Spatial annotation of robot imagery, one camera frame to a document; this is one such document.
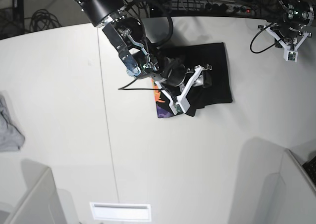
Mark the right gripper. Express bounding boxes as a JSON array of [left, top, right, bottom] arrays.
[[150, 57, 213, 103]]

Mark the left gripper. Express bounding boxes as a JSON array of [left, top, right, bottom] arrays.
[[258, 23, 312, 53]]

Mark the black T-shirt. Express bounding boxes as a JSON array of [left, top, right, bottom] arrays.
[[153, 43, 233, 118]]

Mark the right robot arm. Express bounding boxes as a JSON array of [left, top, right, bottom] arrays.
[[73, 0, 212, 101]]

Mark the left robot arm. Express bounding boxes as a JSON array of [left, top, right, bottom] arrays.
[[256, 0, 315, 62]]

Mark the white power strip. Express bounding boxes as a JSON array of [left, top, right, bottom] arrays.
[[203, 2, 257, 18]]

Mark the black keyboard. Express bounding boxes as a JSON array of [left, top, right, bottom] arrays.
[[303, 157, 316, 185]]

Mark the grey crumpled cloth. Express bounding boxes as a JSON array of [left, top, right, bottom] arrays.
[[0, 95, 25, 152]]

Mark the white partition panel left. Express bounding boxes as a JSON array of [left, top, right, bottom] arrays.
[[0, 158, 80, 224]]

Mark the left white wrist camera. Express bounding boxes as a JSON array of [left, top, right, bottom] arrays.
[[283, 48, 298, 62]]

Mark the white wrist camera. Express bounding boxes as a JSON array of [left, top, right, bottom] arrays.
[[169, 98, 190, 115], [283, 48, 298, 62]]

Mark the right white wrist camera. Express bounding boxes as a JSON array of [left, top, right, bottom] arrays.
[[169, 98, 190, 115]]

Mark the coiled black cable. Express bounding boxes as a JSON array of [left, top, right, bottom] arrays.
[[29, 8, 63, 32]]

